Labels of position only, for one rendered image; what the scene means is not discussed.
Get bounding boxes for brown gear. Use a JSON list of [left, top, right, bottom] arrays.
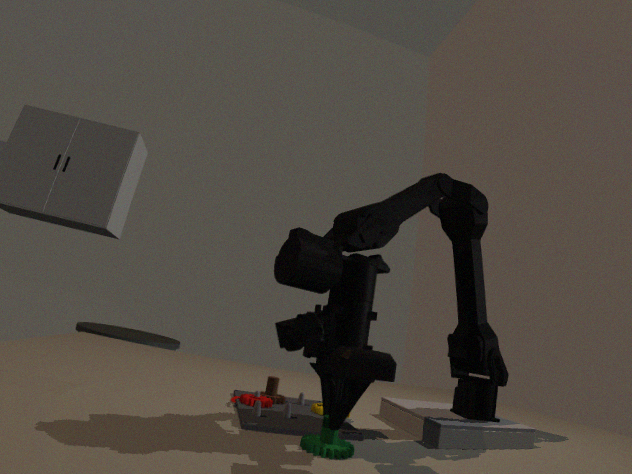
[[260, 376, 285, 404]]

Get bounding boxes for yellow gear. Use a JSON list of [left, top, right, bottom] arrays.
[[311, 403, 350, 418]]

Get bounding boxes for red gear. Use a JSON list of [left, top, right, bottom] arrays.
[[239, 394, 273, 408]]

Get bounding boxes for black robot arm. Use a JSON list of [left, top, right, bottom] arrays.
[[274, 173, 508, 423]]

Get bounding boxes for green gear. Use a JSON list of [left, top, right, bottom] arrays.
[[300, 415, 354, 460]]

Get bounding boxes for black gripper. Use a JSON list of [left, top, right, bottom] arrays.
[[303, 297, 396, 431]]

